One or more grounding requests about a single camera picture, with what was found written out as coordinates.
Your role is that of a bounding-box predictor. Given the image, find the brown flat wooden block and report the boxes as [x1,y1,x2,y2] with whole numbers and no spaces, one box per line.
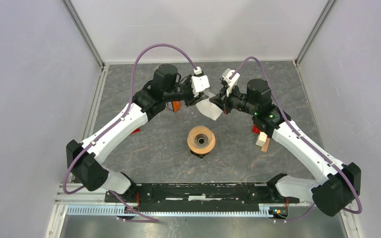
[261,137,270,153]

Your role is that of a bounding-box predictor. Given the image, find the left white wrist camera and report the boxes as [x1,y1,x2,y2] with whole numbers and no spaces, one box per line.
[191,66,210,98]

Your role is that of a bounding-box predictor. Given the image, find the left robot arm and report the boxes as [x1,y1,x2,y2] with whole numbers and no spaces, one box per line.
[66,64,210,202]

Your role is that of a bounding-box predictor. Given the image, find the white slotted cable duct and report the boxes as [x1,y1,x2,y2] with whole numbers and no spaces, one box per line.
[66,204,288,219]

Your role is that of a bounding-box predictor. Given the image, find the dark glass carafe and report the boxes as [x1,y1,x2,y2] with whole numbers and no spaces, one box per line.
[191,151,209,159]

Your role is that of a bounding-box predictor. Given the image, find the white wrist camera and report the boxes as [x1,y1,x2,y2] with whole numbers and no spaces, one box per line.
[191,66,210,98]
[220,68,240,97]

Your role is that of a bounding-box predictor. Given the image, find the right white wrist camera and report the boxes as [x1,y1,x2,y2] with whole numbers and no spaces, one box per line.
[220,68,240,97]

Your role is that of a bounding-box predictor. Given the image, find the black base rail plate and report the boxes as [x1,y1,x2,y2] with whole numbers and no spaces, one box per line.
[105,182,300,212]

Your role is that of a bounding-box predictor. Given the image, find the orange coffee filter box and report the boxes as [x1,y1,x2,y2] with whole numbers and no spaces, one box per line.
[166,101,182,113]

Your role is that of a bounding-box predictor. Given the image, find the red blue toy brick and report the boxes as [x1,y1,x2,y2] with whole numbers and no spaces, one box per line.
[132,127,141,134]

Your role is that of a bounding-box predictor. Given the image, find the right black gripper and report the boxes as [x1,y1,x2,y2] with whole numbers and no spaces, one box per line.
[210,82,258,116]

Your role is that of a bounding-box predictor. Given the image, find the white paper coffee filter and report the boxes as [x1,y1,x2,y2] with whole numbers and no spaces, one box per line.
[196,90,223,120]

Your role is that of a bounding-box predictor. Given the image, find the clear glass dripper cone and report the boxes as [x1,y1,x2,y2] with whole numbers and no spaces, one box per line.
[190,127,213,148]

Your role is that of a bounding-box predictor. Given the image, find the red curved toy block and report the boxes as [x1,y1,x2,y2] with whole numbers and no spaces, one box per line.
[252,125,260,134]

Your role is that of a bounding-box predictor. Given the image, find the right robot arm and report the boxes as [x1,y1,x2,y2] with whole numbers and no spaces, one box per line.
[210,79,361,217]

